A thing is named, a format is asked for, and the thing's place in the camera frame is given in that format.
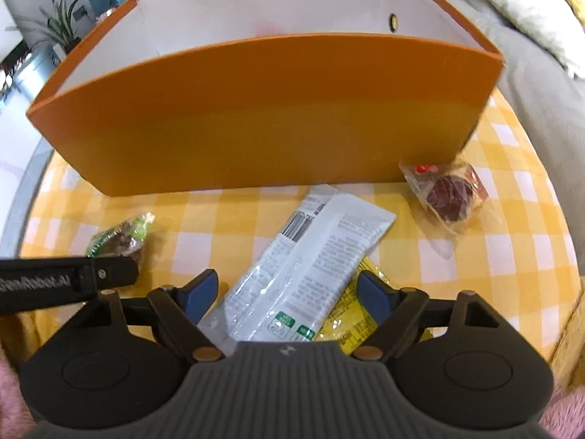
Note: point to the green snack packet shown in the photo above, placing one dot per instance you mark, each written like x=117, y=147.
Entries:
x=126, y=239

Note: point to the orange cardboard box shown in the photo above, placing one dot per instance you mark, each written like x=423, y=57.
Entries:
x=179, y=95

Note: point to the yellow snack packet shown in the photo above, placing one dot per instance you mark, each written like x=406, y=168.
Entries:
x=349, y=323

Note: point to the white wrapper snack bar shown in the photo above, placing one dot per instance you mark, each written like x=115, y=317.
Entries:
x=286, y=295

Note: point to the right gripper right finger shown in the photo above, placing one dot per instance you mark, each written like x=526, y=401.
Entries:
x=397, y=313

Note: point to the potted long-leaf plant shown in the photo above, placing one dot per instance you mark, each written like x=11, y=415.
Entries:
x=55, y=26

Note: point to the clear packet red dates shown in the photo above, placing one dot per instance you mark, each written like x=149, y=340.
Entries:
x=448, y=202

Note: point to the yellow checkered tablecloth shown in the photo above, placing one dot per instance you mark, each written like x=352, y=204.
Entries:
x=516, y=252

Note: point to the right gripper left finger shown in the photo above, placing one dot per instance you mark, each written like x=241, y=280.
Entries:
x=177, y=313

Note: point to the cream pillow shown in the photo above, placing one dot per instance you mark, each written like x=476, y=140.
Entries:
x=553, y=25

